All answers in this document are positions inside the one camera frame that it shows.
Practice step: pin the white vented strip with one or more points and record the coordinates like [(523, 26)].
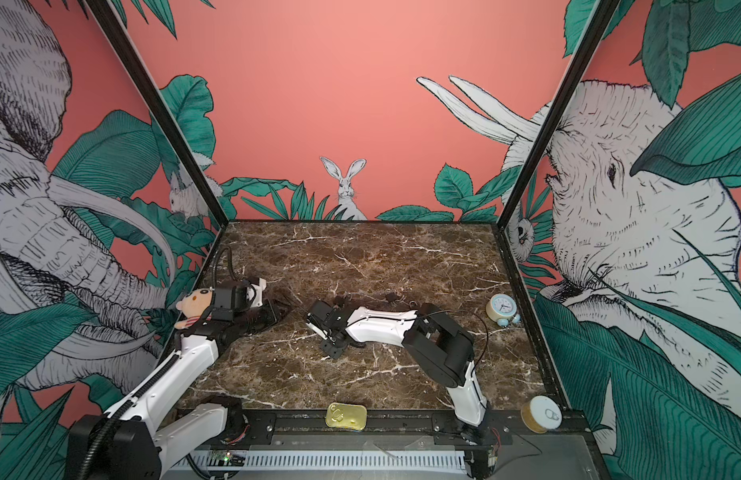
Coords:
[(292, 460)]

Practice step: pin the left black frame post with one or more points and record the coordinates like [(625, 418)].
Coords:
[(110, 23)]

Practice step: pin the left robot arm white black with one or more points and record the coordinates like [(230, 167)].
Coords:
[(129, 441)]

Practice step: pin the small circuit board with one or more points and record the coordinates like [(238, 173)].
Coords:
[(220, 460)]

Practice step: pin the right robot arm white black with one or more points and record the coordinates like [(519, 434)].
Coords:
[(443, 350)]

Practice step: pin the yellow tin can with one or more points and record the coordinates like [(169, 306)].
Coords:
[(346, 416)]

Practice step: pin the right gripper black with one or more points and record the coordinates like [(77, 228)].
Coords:
[(328, 351)]

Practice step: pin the black frame post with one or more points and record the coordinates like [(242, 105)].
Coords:
[(602, 13), (110, 23)]

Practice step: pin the tape roll beige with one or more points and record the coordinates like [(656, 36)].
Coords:
[(541, 414)]

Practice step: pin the black mounting rail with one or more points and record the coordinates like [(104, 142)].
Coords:
[(260, 426)]

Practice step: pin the plush doll toy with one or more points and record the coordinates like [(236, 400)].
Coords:
[(192, 306)]

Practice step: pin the small alarm clock teal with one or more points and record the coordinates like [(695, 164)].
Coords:
[(502, 310)]

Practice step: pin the right black frame post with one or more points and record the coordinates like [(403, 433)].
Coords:
[(602, 13)]

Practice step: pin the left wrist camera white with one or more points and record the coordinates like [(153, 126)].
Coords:
[(256, 292)]

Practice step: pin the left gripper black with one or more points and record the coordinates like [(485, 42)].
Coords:
[(271, 318)]

